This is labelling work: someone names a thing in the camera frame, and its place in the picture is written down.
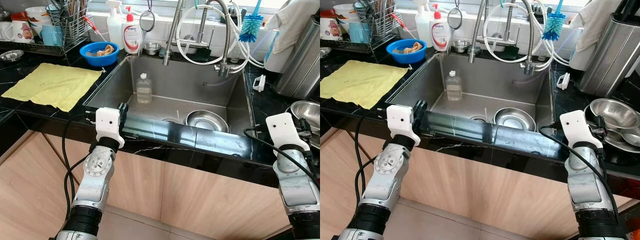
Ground steel spoon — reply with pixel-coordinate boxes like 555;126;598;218
606;127;640;147

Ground clear plastic bottle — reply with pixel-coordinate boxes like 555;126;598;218
136;73;153;104
446;70;463;102

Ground blue plastic bowl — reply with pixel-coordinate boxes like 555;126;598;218
386;39;427;65
80;41;120;67

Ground steel knife block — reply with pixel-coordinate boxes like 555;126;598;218
579;0;640;98
274;15;321;100

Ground tan scrubbing sponge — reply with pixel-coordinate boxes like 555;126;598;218
392;41;423;54
86;44;115;57

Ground yellow cloth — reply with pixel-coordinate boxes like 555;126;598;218
320;60;409;110
1;62;103;112

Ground stainless steel sink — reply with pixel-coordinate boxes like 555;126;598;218
82;54;261;151
387;51;561;148

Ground light wood cabinet door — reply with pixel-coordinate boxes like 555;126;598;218
97;145;167;221
0;131;68;240
320;127;381;240
160;161;293;240
405;145;481;216
470;160;633;240

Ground white soap bottle red pump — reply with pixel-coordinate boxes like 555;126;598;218
430;4;451;52
122;5;143;55

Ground white spray bottle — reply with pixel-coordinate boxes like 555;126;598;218
414;0;434;48
106;0;126;50

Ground steel spring faucet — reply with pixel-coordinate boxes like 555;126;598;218
467;0;548;76
162;0;241;78

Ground red brush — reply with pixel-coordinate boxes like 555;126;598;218
391;13;411;38
82;15;103;41

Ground round mesh strainer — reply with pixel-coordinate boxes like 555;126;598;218
139;0;156;32
446;0;464;30

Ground dark green sponge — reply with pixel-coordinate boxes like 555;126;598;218
192;47;213;63
500;46;521;61

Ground blue cup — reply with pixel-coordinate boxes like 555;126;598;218
41;25;64;47
348;22;372;44

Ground white towel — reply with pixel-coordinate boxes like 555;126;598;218
263;0;321;75
569;0;626;72

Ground white mug with print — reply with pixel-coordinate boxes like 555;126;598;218
5;19;35;43
320;16;350;41

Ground blue bottle brush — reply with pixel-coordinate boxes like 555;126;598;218
542;0;567;42
238;0;264;43

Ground white bowl stack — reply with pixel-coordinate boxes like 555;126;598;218
24;6;52;23
332;4;361;21

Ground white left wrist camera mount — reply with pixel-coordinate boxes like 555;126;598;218
95;107;125;147
386;105;421;147

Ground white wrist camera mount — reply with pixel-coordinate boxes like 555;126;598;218
265;113;310;152
95;107;125;147
559;110;604;150
386;105;421;147

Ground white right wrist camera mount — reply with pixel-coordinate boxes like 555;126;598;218
559;110;604;150
265;113;310;152

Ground wire dish rack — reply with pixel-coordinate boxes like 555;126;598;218
0;0;91;57
320;0;398;55

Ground wire cutlery basket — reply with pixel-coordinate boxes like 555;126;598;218
49;0;91;43
356;0;398;41

